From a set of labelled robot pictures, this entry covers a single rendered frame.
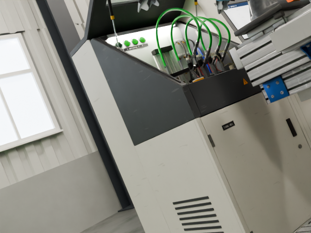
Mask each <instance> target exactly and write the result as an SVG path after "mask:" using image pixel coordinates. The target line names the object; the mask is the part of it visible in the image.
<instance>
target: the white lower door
mask: <svg viewBox="0 0 311 233"><path fill-rule="evenodd" d="M200 120H201V122H202V124H203V127H204V129H205V131H206V134H207V136H208V138H209V140H210V143H211V145H212V147H213V150H214V152H215V154H216V157H217V159H218V161H219V163H220V165H221V168H222V170H223V172H224V175H225V177H226V179H227V182H228V184H229V186H230V189H231V191H232V193H233V196H234V198H235V200H236V202H237V204H238V207H239V209H240V211H241V214H242V216H243V218H244V221H245V223H246V225H247V227H248V230H249V232H250V233H293V232H294V231H295V230H297V229H298V228H299V227H300V226H301V225H303V224H304V223H305V222H306V221H307V220H309V219H310V218H311V150H310V147H309V145H308V143H307V141H306V138H305V136H304V134H303V132H302V129H301V127H300V125H299V123H298V121H297V119H296V117H295V114H294V112H293V110H292V108H291V105H290V103H289V101H288V99H287V97H286V98H283V99H281V100H278V101H276V102H273V103H271V104H267V102H266V100H265V98H264V96H263V93H262V92H261V93H258V94H256V95H254V96H251V97H249V98H246V99H244V100H241V101H239V102H237V103H234V104H232V105H229V106H227V107H224V108H222V109H220V110H218V111H215V112H213V113H210V114H208V115H206V116H203V117H201V118H200Z"/></svg>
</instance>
